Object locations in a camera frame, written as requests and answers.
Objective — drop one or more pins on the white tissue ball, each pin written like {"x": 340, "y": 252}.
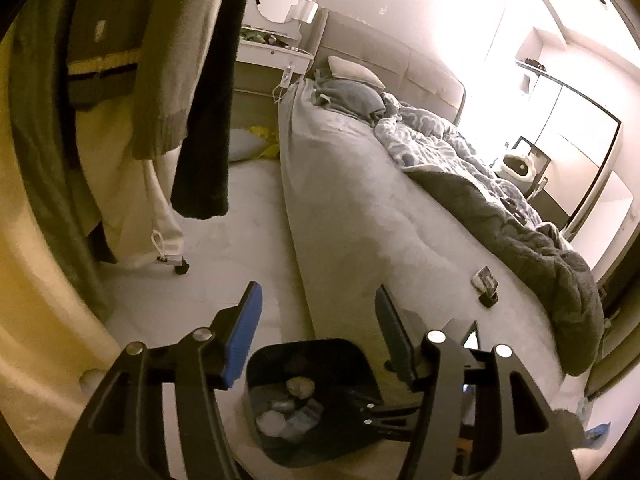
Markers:
{"x": 300, "y": 387}

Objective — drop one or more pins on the beige knit sweater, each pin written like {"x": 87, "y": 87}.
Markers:
{"x": 152, "y": 50}

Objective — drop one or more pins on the grey bed with mattress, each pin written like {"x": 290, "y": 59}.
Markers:
{"x": 358, "y": 222}

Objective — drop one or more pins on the blue patterned duvet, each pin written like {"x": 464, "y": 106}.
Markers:
{"x": 419, "y": 139}

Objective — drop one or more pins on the white rolling clothes rack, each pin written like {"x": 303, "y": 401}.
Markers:
{"x": 170, "y": 252}

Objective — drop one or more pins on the olive green jacket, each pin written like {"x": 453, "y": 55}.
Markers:
{"x": 39, "y": 114}

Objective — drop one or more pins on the black plastic trash bin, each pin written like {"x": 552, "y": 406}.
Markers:
{"x": 337, "y": 367}

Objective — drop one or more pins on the cream pillow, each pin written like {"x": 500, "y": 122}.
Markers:
{"x": 343, "y": 69}

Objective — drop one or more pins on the white charger with cable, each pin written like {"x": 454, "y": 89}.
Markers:
{"x": 281, "y": 88}

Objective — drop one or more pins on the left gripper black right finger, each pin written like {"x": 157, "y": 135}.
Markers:
{"x": 403, "y": 332}

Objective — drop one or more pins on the cream hanging trousers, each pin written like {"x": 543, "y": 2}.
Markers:
{"x": 132, "y": 196}

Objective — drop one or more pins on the mirrored wardrobe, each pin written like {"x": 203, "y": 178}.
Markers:
{"x": 570, "y": 138}

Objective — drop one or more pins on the grey upholstered headboard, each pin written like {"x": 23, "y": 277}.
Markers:
{"x": 410, "y": 75}

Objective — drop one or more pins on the grey round floor cushion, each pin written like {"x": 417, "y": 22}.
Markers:
{"x": 244, "y": 145}

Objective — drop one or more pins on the white dressing table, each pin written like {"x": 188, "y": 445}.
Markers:
{"x": 265, "y": 49}

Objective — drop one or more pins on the black curved plastic piece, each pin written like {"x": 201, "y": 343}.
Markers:
{"x": 488, "y": 296}

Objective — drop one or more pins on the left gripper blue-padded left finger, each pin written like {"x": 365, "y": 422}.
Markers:
{"x": 240, "y": 325}

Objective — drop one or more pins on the black hanging garment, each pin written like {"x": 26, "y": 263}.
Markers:
{"x": 200, "y": 189}

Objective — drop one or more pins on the black snack packet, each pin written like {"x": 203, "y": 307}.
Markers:
{"x": 485, "y": 282}

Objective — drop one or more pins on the yellow item on floor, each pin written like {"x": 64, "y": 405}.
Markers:
{"x": 271, "y": 138}

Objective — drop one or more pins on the blue wet wipes pack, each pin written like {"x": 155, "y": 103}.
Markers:
{"x": 299, "y": 424}

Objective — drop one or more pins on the small table lamp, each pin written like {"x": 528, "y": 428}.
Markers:
{"x": 303, "y": 11}

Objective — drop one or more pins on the dark grey fluffy blanket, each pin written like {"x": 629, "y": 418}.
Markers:
{"x": 560, "y": 278}

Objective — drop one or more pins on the grey-blue pillow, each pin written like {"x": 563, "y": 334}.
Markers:
{"x": 351, "y": 98}

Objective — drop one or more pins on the yellow curtain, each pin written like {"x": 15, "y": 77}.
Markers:
{"x": 49, "y": 338}

